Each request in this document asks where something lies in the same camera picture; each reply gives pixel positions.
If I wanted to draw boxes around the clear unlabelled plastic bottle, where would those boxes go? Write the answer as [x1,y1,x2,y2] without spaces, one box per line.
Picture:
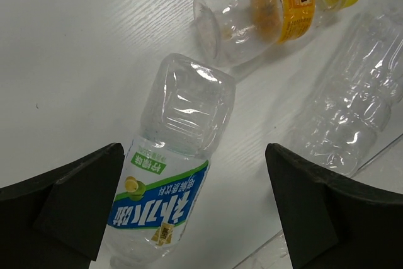
[286,0,402,176]

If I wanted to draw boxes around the orange-label bottle yellow cap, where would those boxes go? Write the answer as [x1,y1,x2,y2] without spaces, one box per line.
[193,0,358,67]

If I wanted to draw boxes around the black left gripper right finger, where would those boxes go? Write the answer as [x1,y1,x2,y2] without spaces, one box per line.
[265,144,402,268]

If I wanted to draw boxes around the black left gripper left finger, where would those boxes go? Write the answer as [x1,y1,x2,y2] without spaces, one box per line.
[1,143,124,269]

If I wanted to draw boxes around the green-white label clear bottle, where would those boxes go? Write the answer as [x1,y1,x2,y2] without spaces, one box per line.
[104,54,236,268]

